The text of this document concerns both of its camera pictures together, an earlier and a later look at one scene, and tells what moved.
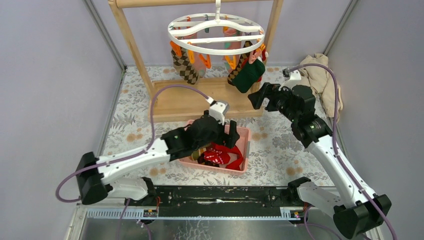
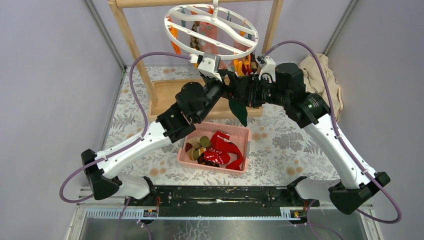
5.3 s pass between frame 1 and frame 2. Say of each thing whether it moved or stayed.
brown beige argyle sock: moved
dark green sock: moved
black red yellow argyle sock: stayed
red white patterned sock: stayed
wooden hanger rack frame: stayed
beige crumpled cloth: stayed
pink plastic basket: stayed
